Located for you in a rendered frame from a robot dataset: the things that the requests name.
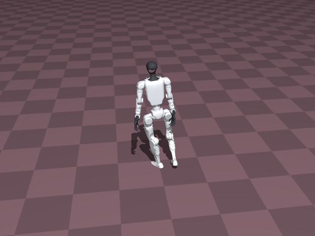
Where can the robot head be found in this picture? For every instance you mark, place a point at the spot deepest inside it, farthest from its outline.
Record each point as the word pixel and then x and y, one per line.
pixel 151 66

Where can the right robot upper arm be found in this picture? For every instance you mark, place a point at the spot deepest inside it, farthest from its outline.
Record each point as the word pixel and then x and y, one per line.
pixel 167 87

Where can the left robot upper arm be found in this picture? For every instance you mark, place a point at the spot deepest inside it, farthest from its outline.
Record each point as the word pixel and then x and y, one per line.
pixel 140 86

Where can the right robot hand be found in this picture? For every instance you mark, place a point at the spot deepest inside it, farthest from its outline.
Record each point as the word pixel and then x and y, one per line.
pixel 173 118

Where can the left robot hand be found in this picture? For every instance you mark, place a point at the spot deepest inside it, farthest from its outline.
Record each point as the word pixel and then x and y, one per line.
pixel 136 123

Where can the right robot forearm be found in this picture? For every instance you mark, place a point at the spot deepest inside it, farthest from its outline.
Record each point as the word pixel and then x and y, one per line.
pixel 171 104

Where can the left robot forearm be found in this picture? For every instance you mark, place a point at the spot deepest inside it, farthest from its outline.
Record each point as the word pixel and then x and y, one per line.
pixel 138 109

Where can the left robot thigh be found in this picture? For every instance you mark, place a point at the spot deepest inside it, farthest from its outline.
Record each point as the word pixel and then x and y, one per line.
pixel 148 127

